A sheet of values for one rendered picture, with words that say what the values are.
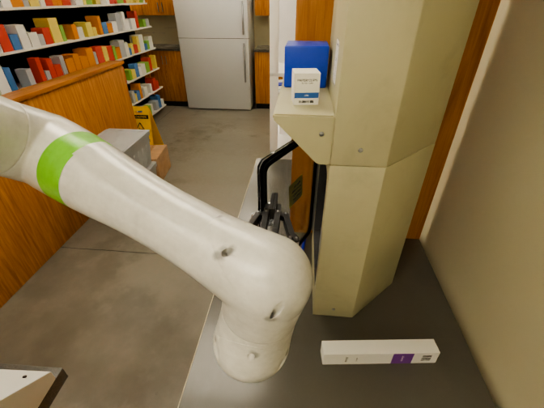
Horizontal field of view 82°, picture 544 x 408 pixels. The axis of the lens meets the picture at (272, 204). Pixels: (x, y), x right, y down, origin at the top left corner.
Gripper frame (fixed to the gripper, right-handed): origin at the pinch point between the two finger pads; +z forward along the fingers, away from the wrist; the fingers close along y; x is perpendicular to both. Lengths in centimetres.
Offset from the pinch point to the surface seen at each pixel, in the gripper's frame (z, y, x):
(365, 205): -3.9, -20.1, -4.1
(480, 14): 33, -48, -38
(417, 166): 5.8, -32.3, -9.1
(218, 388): -26.2, 10.3, 34.0
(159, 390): 13, 60, 128
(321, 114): -3.2, -9.1, -23.1
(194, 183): 224, 106, 128
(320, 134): -4.1, -9.1, -19.5
